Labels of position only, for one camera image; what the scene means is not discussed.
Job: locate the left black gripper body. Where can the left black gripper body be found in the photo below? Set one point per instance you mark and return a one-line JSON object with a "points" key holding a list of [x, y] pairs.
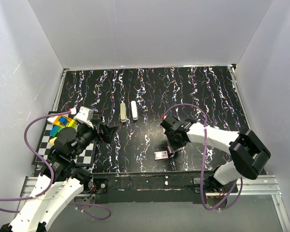
{"points": [[96, 132]]}

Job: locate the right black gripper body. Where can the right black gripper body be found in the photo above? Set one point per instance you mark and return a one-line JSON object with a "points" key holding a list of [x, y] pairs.
{"points": [[174, 142]]}

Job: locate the beige stapler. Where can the beige stapler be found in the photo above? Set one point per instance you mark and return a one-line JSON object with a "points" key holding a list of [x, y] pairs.
{"points": [[123, 116]]}

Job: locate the white stapler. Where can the white stapler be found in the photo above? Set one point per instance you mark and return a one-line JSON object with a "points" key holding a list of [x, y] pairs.
{"points": [[134, 110]]}

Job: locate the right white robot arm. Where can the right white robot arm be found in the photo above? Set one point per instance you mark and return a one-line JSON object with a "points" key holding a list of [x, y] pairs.
{"points": [[249, 154]]}

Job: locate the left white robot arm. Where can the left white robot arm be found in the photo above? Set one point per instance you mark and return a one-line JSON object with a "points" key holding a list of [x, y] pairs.
{"points": [[59, 180]]}

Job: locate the checkered board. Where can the checkered board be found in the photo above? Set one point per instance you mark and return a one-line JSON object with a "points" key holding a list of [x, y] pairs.
{"points": [[85, 159]]}

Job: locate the colourful toy block stack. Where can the colourful toy block stack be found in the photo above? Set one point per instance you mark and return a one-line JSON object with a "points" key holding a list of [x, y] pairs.
{"points": [[60, 122]]}

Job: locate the beige wooden peg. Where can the beige wooden peg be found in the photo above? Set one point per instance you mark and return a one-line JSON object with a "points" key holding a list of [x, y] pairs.
{"points": [[52, 141]]}

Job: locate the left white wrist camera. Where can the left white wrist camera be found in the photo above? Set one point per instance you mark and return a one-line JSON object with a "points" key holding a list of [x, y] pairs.
{"points": [[84, 116]]}

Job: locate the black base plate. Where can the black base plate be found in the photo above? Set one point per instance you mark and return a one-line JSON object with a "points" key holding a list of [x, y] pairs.
{"points": [[147, 187]]}

